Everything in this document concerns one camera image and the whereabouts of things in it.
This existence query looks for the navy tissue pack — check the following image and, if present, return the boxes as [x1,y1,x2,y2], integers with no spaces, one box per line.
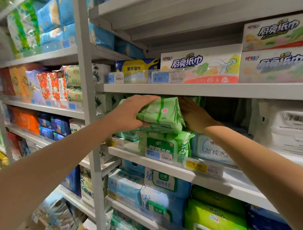
[61,165,82,198]

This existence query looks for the green and white tissue bundle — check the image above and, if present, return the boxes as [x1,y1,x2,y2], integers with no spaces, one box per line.
[7,0,41,53]

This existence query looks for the blue price label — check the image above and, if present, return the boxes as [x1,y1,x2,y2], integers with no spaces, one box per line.
[104,72,124,84]
[145,149,173,164]
[151,71,185,84]

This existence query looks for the yellow price label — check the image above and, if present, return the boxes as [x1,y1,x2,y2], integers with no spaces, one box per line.
[185,157,224,179]
[105,138,125,150]

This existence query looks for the person's right forearm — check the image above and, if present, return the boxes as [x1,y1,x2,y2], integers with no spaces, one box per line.
[203,123,303,230]

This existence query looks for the white wipes pack with barcode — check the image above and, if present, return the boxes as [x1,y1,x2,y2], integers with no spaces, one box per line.
[248,99,303,157]

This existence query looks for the light blue wipes pack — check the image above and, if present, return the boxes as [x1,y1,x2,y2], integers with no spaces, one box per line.
[107,169,145,206]

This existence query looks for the green and white wipes pack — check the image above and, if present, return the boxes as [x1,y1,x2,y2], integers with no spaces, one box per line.
[110,209,152,230]

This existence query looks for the dark blue tissue packs group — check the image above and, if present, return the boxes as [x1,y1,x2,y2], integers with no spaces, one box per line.
[38,112,72,142]

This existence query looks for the person's left forearm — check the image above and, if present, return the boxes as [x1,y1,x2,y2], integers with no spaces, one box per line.
[0,116,113,230]

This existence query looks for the red flowered tissue packs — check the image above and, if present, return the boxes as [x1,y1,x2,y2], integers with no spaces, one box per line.
[36,71,68,101]

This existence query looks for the person's right hand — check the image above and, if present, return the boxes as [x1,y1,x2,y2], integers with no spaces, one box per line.
[177,96,223,134]

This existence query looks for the dark blue wipes pack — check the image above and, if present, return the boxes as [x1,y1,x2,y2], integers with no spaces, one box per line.
[245,203,293,230]

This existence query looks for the orange napkin pack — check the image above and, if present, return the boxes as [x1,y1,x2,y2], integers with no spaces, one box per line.
[10,107,40,135]

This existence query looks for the lavender tissue pack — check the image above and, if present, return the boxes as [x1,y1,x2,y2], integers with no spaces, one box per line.
[25,69,46,105]

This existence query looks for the white metal shelf rack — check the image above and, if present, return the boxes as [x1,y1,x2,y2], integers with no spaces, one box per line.
[0,0,134,230]
[89,0,303,230]

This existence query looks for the pale green tissue pack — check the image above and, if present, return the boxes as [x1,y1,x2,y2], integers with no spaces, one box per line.
[67,89,83,103]
[63,65,81,90]

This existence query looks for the stack of blue tissue packs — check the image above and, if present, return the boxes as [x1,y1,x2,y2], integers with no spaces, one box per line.
[36,0,77,49]

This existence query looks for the light green wet wipes pack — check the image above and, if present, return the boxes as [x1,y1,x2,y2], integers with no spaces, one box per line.
[136,97,185,127]
[138,123,184,135]

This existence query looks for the lime green wipes pack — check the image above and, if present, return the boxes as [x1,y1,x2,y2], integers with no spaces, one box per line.
[184,199,248,230]
[191,185,246,215]

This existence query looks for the orange tissue packs row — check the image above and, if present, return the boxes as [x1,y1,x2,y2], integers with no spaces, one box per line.
[0,63,32,99]

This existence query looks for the white and blue wipes pack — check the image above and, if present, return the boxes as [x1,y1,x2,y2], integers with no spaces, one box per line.
[190,132,238,166]

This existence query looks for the green wipes pack with lid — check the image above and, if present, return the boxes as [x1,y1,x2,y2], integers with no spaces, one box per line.
[138,130,195,164]

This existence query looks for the small blue wipes pack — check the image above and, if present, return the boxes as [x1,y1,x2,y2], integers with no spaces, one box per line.
[121,159,146,175]

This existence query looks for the white leaf print tissue pack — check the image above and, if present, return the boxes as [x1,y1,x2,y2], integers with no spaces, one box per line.
[95,93,124,115]
[92,63,111,83]

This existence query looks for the white kitchen paper box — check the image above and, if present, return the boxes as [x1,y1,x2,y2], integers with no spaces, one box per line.
[160,44,243,84]
[238,46,303,83]
[242,13,303,51]

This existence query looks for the green leaf tissue box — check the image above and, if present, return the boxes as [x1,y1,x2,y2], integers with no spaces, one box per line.
[80,165,108,207]

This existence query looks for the white and green tissue pack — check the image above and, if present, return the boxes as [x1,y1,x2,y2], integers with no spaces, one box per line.
[69,118,86,133]

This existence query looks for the teal wipes pack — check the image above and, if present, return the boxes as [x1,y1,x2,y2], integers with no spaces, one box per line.
[117,130,140,142]

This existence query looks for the blue wipes pack green label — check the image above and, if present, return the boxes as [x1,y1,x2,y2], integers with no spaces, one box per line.
[144,167,192,199]

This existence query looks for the green wipes packs behind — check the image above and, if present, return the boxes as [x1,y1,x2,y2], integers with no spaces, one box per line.
[118,94,206,107]

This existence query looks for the person's left hand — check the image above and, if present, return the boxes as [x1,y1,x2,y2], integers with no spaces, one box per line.
[104,94,161,135]

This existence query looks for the blue and yellow wipes pack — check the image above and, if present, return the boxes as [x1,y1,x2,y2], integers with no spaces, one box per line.
[115,58,160,83]

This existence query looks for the blue wipes pack white lid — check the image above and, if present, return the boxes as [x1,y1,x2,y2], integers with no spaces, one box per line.
[140,186,188,227]

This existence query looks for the blue tissue pack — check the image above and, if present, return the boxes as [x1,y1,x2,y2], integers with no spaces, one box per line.
[89,22,115,51]
[115,37,145,60]

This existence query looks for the clear plastic wrapped bundle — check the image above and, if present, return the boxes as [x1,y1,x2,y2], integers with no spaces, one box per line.
[31,191,87,230]

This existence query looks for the red tissue pack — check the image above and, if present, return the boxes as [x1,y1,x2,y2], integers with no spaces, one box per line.
[7,131,22,161]

